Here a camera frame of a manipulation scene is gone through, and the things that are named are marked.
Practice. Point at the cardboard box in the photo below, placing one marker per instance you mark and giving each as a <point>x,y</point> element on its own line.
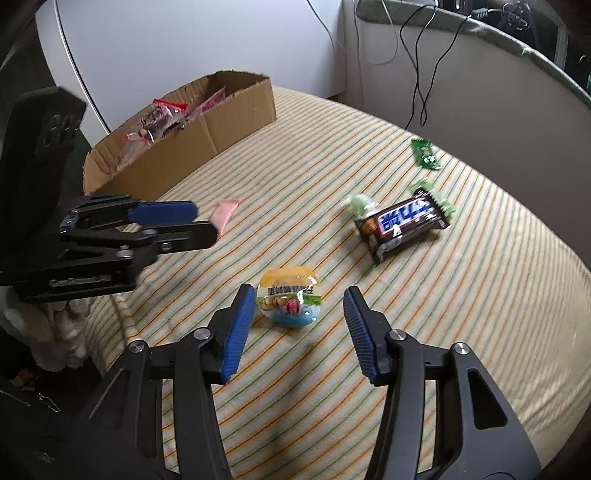
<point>184,157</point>

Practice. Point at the round light green candy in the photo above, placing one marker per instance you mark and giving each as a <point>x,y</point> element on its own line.
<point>360,205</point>

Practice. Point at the dark green candy packet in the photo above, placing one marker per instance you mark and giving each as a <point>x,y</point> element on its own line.
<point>425,154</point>

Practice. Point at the light green candy packet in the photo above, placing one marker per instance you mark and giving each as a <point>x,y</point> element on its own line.
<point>438,196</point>

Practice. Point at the yellow jelly cup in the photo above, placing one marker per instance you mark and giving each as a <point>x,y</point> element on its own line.
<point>288,295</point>

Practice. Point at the brown chocolate bar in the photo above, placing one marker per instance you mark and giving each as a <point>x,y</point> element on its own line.
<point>401,221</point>

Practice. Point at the pink candy packet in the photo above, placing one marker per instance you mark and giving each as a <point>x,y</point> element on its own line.
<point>225,212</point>

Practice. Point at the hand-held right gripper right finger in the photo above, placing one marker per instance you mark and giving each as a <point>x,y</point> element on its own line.
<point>362,337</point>

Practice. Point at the clear red-ended brown cake packet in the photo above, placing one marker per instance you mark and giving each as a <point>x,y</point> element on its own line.
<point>157,121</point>

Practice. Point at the clear red-ended snack packet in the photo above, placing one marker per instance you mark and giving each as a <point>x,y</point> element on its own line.
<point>205,104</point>

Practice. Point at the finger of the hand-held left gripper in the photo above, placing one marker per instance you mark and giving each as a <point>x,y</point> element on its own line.
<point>184,235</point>
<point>161,211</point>

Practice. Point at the white fluffy cloth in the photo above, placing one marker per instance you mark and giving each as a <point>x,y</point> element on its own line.
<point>51,332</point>

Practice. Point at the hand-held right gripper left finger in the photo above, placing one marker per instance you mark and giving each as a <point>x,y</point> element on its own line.
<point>238,332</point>

